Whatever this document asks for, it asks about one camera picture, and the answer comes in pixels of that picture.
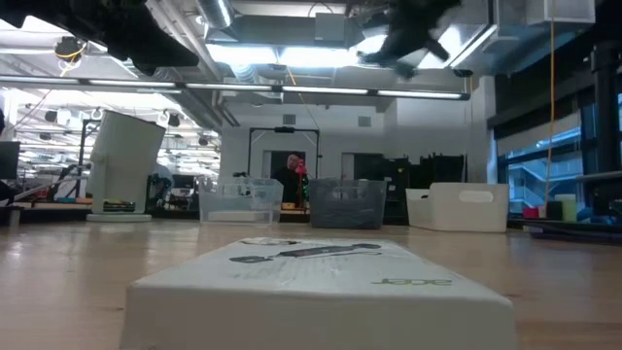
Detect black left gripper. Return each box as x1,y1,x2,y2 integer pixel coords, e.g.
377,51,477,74
109,18,200,77

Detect dark grey plastic bin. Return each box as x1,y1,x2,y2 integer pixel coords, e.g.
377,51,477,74
308,178,389,230

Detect black gantry frame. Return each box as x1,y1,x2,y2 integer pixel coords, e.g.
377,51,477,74
247,125,321,180

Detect clear plastic bin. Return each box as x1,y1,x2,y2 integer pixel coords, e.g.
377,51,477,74
196,175,285,228

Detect yellow ceiling cable reel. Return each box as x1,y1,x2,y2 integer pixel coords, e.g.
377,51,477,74
53,36,87,64

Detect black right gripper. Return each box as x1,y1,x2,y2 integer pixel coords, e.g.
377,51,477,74
358,0,463,80

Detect green cup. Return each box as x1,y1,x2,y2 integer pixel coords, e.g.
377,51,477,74
553,193,578,224

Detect long ceiling light strip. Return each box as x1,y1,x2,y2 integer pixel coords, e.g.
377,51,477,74
0,75,471,102

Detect orange hanging cord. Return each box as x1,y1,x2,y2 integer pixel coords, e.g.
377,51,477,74
546,0,556,205

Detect person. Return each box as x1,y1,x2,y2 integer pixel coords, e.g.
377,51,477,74
270,154,303,204

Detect black storage cabinets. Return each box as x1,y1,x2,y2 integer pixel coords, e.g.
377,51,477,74
354,154,467,225

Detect black computer monitor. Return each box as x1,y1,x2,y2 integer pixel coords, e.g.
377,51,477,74
0,140,21,181

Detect large white acer box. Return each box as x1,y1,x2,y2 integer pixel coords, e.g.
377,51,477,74
120,236,517,350

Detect silver ventilation duct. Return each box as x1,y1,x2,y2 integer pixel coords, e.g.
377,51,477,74
196,0,234,30

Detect white plastic bin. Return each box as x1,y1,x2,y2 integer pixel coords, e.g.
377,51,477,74
405,182,510,233

